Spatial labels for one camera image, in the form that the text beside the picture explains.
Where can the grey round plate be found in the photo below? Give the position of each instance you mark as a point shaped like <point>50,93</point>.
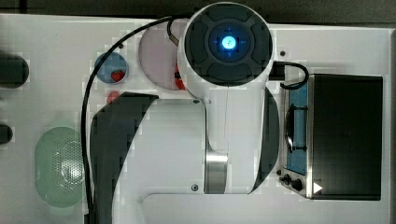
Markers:
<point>158,53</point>

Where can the large black pot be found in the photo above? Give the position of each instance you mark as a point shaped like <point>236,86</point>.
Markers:
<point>14,70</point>

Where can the red ketchup bottle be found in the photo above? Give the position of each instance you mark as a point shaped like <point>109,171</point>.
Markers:
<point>178,80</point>

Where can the strawberry inside blue bowl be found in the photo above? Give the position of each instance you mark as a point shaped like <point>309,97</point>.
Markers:
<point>117,75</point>

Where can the small black pot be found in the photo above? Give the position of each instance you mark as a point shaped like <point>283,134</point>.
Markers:
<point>6,134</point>

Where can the blue bowl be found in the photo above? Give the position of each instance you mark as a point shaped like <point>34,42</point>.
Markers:
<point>113,62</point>

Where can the silver toaster oven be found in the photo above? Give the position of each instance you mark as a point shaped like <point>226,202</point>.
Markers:
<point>332,138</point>

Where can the green perforated colander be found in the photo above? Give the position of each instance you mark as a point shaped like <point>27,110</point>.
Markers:
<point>59,169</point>

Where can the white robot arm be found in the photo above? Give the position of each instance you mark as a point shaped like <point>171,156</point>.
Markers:
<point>141,145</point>

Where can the strawberry on table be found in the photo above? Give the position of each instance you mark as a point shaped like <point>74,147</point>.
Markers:
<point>112,96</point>

